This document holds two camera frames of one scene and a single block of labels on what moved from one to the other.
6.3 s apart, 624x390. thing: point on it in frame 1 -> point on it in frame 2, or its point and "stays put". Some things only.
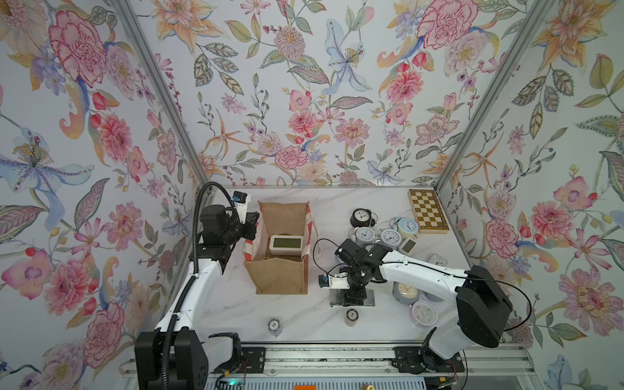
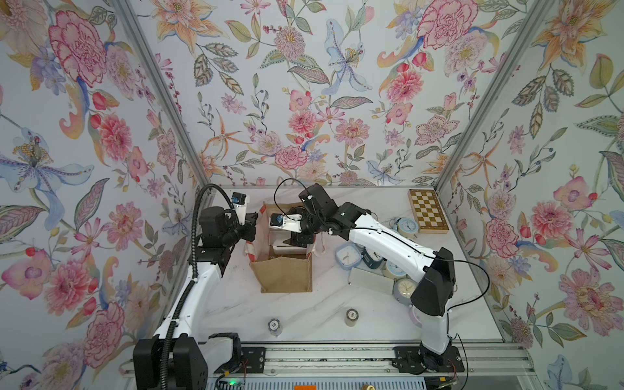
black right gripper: x=354 y=296 -> x=298 y=240
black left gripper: x=249 y=227 stays put
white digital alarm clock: x=286 y=244 stays put
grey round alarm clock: x=405 y=293 stays put
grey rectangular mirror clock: x=337 y=297 -> x=289 y=250
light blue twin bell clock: x=406 y=227 stays put
